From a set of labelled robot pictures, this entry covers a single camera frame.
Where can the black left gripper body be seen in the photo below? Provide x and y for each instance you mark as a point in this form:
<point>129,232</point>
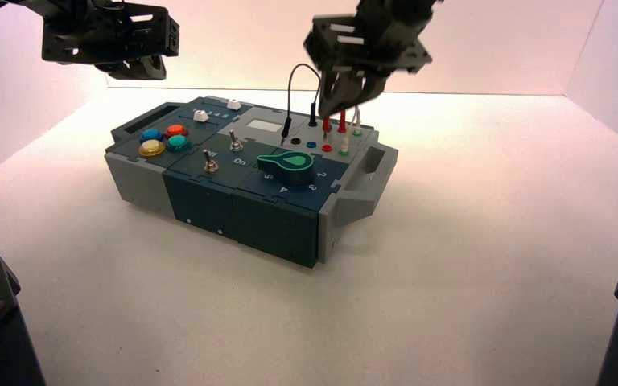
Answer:
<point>106,34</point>

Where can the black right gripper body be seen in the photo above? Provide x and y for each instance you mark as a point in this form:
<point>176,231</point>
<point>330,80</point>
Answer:
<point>362,50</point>

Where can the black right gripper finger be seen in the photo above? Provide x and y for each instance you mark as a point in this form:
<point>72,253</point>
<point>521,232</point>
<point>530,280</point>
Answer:
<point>368,88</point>
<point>334,93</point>

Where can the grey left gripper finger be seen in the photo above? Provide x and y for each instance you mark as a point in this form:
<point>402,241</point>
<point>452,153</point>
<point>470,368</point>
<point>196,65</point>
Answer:
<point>157,66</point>
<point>128,70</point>

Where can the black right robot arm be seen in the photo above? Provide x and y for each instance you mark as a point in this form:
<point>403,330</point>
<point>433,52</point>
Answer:
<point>389,13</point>

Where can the red banana socket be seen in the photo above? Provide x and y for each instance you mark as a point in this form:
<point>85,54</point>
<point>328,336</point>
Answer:
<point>327,148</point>

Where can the black banana socket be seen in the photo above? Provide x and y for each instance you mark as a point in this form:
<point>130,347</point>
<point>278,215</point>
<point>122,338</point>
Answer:
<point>294,140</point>

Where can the white slider knob blue triangle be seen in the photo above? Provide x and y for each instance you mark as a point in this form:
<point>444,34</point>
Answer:
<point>234,104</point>
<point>201,116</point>

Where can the red round push button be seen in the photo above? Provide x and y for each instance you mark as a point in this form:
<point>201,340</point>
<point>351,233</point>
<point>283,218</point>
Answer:
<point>175,130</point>

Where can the blue round push button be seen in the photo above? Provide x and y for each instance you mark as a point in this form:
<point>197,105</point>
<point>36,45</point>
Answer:
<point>151,135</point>

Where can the white display window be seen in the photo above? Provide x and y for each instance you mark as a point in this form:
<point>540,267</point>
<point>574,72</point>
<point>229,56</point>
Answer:
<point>263,126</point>

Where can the teal round push button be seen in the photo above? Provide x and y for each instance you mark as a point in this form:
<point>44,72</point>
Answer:
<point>177,142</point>

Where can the yellow round push button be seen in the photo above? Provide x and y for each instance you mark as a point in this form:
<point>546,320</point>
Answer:
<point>152,148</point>

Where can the green rotary selector knob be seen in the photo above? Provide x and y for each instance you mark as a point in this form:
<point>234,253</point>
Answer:
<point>287,166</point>

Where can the teal and grey control box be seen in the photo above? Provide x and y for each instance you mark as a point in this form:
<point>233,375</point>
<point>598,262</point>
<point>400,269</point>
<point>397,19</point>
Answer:
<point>266,224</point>

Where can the silver toggle switch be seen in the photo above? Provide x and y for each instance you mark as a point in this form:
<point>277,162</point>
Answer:
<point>235,143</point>
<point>211,162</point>

